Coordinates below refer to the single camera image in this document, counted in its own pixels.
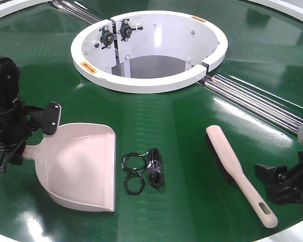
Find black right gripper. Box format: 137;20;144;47
254;151;303;205

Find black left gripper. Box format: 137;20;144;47
0;97;62;173

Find beige hand brush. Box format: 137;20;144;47
206;125;278;228

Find beige plastic dustpan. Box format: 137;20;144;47
23;123;116;212

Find thin black wire coils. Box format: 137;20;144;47
121;152;149;196

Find black cable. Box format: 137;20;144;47
145;148;165;188

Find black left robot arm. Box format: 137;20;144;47
0;56;61;173

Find white outer conveyor rim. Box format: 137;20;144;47
0;0;303;22

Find chrome roller bars right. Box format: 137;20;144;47
198;74;303;135

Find chrome roller bars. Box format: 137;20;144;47
48;1;103;25
198;74;303;135

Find black bearing left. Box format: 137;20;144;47
99;25;114;49

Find black bearing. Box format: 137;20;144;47
99;25;114;49
118;19;143;41

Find chrome roller bars left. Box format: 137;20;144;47
48;1;103;25

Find black bearing right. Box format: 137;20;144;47
118;19;143;41

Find white inner conveyor ring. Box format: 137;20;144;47
70;10;228;94

